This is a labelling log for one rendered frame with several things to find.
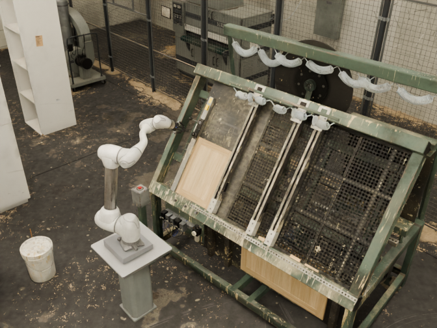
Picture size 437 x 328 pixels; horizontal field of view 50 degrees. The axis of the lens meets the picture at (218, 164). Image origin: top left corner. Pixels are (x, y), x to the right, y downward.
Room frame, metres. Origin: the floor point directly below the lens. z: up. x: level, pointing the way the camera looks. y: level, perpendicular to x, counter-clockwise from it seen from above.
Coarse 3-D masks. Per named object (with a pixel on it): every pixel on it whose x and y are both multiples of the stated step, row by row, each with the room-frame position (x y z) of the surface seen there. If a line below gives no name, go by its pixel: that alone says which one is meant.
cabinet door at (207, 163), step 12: (204, 144) 3.73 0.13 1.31; (216, 144) 3.67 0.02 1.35; (192, 156) 3.72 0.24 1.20; (204, 156) 3.66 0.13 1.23; (216, 156) 3.60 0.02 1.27; (228, 156) 3.54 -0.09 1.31; (192, 168) 3.64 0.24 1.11; (204, 168) 3.58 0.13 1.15; (216, 168) 3.52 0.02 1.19; (180, 180) 3.62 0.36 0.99; (192, 180) 3.56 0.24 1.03; (204, 180) 3.50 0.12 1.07; (216, 180) 3.45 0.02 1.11; (180, 192) 3.54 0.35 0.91; (192, 192) 3.48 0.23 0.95; (204, 192) 3.43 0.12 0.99; (204, 204) 3.35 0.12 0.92
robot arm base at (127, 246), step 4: (120, 240) 2.95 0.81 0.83; (140, 240) 2.96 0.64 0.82; (124, 244) 2.89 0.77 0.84; (128, 244) 2.88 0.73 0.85; (132, 244) 2.88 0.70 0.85; (136, 244) 2.89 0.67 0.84; (140, 244) 2.92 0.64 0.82; (124, 248) 2.86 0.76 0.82; (128, 248) 2.86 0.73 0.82; (132, 248) 2.87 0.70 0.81; (136, 248) 2.85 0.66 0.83
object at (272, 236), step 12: (324, 108) 3.31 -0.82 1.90; (312, 120) 3.18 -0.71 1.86; (324, 120) 3.24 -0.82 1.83; (312, 144) 3.19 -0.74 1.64; (312, 156) 3.18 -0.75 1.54; (300, 168) 3.13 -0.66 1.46; (300, 180) 3.07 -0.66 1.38; (288, 192) 3.03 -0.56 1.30; (288, 204) 2.96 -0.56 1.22; (276, 216) 2.94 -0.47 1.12; (276, 228) 2.87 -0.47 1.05
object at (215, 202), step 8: (256, 88) 3.73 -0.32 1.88; (264, 88) 3.69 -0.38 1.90; (248, 96) 3.61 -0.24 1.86; (256, 96) 3.68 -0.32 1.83; (248, 104) 3.67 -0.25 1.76; (256, 104) 3.62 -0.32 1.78; (256, 112) 3.64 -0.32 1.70; (248, 120) 3.63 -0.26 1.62; (248, 128) 3.57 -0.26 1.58; (240, 136) 3.55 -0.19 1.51; (248, 136) 3.57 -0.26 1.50; (240, 144) 3.50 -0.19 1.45; (232, 152) 3.49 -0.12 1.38; (240, 152) 3.49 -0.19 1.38; (232, 160) 3.44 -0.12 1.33; (232, 168) 3.41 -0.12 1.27; (224, 176) 3.40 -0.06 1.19; (224, 184) 3.34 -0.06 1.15; (216, 192) 3.32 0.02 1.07; (224, 192) 3.34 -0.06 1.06; (216, 200) 3.27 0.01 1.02; (208, 208) 3.25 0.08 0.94; (216, 208) 3.26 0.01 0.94
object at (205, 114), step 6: (210, 108) 3.94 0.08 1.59; (204, 114) 3.91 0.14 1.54; (204, 120) 3.88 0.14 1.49; (192, 138) 3.81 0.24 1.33; (192, 144) 3.77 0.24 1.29; (192, 150) 3.75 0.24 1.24; (186, 156) 3.73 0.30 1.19; (186, 162) 3.69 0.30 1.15; (180, 168) 3.68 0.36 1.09; (180, 174) 3.64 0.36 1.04; (174, 180) 3.63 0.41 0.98; (174, 186) 3.59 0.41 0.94
